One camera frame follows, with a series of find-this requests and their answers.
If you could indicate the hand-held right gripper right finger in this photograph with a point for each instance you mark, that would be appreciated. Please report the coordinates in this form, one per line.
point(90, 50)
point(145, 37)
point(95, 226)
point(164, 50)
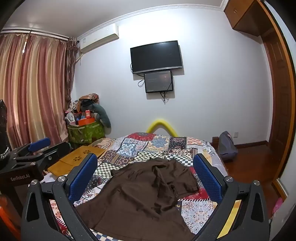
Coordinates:
point(207, 176)

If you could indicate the pink striped curtain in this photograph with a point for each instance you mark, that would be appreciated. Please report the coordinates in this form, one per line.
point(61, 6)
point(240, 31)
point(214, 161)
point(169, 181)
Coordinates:
point(34, 92)

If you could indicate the yellow foam tube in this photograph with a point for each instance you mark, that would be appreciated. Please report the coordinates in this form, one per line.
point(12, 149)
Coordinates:
point(159, 122)

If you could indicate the white air conditioner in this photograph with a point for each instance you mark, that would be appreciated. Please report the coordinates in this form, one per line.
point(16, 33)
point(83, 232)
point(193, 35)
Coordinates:
point(99, 39)

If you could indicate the wooden overhead cabinet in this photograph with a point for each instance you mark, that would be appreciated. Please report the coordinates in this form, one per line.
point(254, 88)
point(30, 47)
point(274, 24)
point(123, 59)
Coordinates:
point(245, 16)

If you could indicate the small black wall monitor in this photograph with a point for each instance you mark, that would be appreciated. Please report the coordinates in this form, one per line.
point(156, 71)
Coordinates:
point(158, 82)

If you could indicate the black wall television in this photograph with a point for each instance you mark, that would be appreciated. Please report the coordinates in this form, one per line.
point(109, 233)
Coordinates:
point(155, 56)

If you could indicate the small red box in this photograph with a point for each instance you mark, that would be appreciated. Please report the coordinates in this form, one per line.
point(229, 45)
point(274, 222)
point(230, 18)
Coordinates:
point(88, 114)

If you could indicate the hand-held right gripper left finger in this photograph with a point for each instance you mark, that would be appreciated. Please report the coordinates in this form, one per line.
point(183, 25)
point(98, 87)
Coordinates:
point(83, 173)

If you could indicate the white curtain rail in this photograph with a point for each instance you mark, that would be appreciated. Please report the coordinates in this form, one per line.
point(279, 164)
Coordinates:
point(34, 32)

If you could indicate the pink bag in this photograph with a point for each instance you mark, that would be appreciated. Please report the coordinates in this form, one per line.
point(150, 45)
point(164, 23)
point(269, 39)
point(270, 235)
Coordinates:
point(278, 206)

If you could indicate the wooden door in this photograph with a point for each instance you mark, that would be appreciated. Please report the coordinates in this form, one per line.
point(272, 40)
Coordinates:
point(279, 92)

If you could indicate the orange box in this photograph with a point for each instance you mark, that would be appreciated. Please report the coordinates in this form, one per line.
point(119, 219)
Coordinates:
point(86, 121)

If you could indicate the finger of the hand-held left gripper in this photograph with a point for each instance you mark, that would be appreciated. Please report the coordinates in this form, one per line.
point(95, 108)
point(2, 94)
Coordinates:
point(39, 144)
point(55, 151)

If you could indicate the brown shirt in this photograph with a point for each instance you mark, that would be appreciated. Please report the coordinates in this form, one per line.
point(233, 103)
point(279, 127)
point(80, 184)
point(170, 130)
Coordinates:
point(134, 197)

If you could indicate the white wall socket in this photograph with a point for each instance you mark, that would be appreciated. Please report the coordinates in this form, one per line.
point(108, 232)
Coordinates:
point(236, 134)

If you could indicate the floral fabric bag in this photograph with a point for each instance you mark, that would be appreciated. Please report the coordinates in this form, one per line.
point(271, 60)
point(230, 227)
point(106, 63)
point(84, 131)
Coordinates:
point(89, 98)

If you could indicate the bamboo lap table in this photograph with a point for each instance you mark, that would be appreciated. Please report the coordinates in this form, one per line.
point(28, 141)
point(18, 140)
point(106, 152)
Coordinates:
point(69, 162)

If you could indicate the green patterned storage box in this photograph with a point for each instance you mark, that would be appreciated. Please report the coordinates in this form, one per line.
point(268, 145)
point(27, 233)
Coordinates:
point(85, 134)

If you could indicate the grey backpack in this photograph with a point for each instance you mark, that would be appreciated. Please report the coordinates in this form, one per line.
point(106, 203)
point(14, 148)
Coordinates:
point(226, 148)

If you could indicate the patchwork printed blanket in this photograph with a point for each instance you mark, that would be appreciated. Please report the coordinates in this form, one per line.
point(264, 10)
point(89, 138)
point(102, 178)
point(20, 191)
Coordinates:
point(143, 148)

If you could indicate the wooden bed frame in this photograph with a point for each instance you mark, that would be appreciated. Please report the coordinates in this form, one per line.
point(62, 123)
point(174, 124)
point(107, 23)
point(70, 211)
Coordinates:
point(215, 141)

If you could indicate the white checked bed sheet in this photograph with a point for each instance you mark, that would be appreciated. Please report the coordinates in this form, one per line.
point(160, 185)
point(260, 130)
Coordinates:
point(219, 160)

